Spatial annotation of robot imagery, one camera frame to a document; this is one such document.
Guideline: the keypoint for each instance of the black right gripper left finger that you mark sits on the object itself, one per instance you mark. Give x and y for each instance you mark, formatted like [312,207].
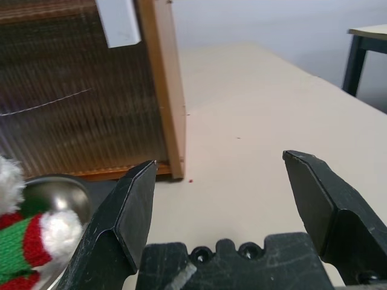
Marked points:
[121,229]

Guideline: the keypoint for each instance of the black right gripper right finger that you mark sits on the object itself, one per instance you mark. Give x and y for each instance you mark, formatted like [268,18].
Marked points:
[338,208]

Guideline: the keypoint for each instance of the white plush dog striped sweater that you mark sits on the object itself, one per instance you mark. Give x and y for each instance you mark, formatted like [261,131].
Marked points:
[18,238]

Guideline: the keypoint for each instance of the ribbed translucent cabinet door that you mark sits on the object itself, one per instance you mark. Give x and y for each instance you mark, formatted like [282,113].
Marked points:
[75,105]

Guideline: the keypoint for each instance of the brown wooden cabinet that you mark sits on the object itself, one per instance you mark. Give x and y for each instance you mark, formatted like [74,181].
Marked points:
[164,75]

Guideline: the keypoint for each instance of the shiny metal bowl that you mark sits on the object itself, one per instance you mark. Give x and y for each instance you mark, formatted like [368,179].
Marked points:
[66,196]

